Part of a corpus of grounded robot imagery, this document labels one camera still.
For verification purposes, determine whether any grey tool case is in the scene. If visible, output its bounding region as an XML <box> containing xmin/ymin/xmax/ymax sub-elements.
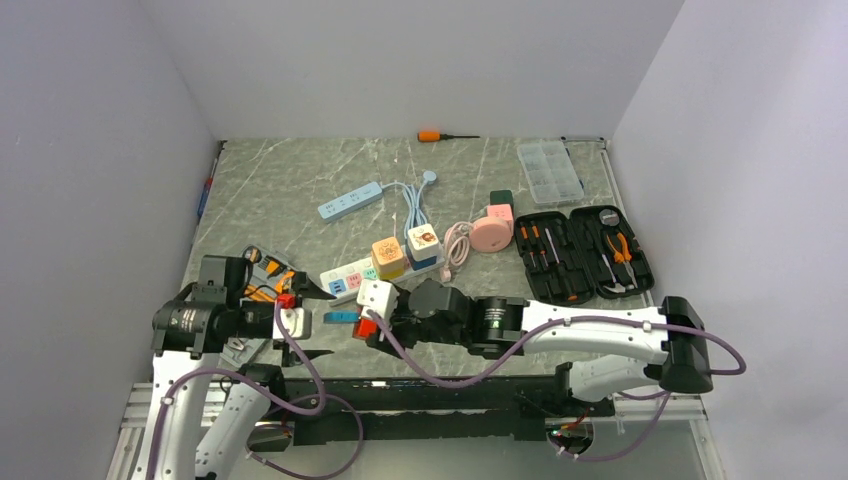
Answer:
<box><xmin>222</xmin><ymin>244</ymin><xmax>294</xmax><ymax>368</ymax></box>

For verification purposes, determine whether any white power strip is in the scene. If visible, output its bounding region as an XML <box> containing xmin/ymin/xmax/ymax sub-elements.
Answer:
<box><xmin>319</xmin><ymin>254</ymin><xmax>445</xmax><ymax>305</ymax></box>

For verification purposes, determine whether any white and blue cube adapter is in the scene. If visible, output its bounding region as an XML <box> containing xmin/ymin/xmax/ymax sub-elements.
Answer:
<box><xmin>406</xmin><ymin>223</ymin><xmax>442</xmax><ymax>270</ymax></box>

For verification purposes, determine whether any pink cable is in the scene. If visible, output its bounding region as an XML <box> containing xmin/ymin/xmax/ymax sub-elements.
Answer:
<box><xmin>439</xmin><ymin>221</ymin><xmax>475</xmax><ymax>285</ymax></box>

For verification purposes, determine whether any pink cube socket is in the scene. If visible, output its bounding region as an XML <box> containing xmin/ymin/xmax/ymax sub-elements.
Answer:
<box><xmin>469</xmin><ymin>204</ymin><xmax>514</xmax><ymax>253</ymax></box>

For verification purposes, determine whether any light blue power strip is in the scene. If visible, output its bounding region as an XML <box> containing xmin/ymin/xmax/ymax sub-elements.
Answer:
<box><xmin>317</xmin><ymin>181</ymin><xmax>383</xmax><ymax>223</ymax></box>

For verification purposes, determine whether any dark green cube adapter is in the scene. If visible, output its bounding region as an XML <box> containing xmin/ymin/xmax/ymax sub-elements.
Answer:
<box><xmin>489</xmin><ymin>189</ymin><xmax>514</xmax><ymax>209</ymax></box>

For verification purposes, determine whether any black tool case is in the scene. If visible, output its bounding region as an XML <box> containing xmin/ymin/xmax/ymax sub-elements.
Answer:
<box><xmin>513</xmin><ymin>205</ymin><xmax>655</xmax><ymax>306</ymax></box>

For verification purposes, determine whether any clear plastic organizer box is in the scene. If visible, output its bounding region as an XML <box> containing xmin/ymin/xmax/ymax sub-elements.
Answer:
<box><xmin>517</xmin><ymin>140</ymin><xmax>585</xmax><ymax>205</ymax></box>

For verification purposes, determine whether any red cube adapter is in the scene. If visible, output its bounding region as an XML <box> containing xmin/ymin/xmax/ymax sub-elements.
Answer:
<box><xmin>352</xmin><ymin>318</ymin><xmax>379</xmax><ymax>341</ymax></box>

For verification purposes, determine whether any orange cube adapter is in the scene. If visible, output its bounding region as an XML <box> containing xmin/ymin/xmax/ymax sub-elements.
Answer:
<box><xmin>371</xmin><ymin>236</ymin><xmax>406</xmax><ymax>280</ymax></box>

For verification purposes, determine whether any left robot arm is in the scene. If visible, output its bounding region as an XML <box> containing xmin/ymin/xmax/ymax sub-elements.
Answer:
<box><xmin>132</xmin><ymin>255</ymin><xmax>333</xmax><ymax>479</ymax></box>

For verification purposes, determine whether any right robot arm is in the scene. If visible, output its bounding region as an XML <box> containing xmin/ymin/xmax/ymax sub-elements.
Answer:
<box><xmin>356</xmin><ymin>280</ymin><xmax>713</xmax><ymax>415</ymax></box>

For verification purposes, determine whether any blue red pen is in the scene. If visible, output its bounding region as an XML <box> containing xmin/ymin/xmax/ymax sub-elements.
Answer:
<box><xmin>196</xmin><ymin>159</ymin><xmax>218</xmax><ymax>220</ymax></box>

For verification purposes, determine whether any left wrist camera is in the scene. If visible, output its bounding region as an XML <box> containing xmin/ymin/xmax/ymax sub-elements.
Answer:
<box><xmin>272</xmin><ymin>293</ymin><xmax>312</xmax><ymax>341</ymax></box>

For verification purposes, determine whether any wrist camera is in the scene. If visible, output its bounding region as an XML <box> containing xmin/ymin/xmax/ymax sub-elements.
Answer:
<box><xmin>356</xmin><ymin>279</ymin><xmax>399</xmax><ymax>320</ymax></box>
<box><xmin>272</xmin><ymin>293</ymin><xmax>312</xmax><ymax>341</ymax></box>

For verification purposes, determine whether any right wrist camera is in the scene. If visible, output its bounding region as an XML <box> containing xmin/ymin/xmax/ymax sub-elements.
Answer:
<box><xmin>356</xmin><ymin>279</ymin><xmax>399</xmax><ymax>320</ymax></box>

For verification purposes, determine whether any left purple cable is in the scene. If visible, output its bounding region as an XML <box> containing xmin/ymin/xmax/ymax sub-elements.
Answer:
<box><xmin>144</xmin><ymin>298</ymin><xmax>364</xmax><ymax>480</ymax></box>

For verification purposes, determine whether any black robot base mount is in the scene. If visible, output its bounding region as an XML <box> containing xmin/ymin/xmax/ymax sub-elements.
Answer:
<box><xmin>262</xmin><ymin>375</ymin><xmax>615</xmax><ymax>446</ymax></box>

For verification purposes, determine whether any orange handled screwdriver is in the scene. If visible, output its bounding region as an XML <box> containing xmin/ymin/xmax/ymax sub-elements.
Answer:
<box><xmin>417</xmin><ymin>131</ymin><xmax>479</xmax><ymax>143</ymax></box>

